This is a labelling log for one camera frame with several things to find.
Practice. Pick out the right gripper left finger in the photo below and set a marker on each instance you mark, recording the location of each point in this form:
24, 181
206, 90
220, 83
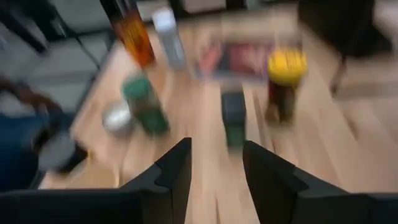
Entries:
174, 186

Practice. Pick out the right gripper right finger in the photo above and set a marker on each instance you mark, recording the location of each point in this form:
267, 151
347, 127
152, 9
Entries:
273, 193

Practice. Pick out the green-lid spice jar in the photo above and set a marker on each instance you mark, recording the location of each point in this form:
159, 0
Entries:
144, 105

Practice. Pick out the dark green spice tin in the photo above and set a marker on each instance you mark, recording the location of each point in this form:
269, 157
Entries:
234, 115

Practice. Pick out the yellow-lid spice jar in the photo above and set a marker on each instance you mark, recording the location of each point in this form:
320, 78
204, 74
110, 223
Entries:
287, 67

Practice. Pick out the white-lid spice jar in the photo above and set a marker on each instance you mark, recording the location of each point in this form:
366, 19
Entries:
169, 40

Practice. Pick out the floral candle tin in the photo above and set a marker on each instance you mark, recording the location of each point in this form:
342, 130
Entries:
117, 120

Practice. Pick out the landscape cover book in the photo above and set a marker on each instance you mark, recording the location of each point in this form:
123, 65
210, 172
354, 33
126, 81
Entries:
245, 60

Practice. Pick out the person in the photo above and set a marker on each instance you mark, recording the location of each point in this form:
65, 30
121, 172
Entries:
18, 146

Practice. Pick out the black table frame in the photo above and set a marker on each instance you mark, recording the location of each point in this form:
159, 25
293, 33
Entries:
57, 21

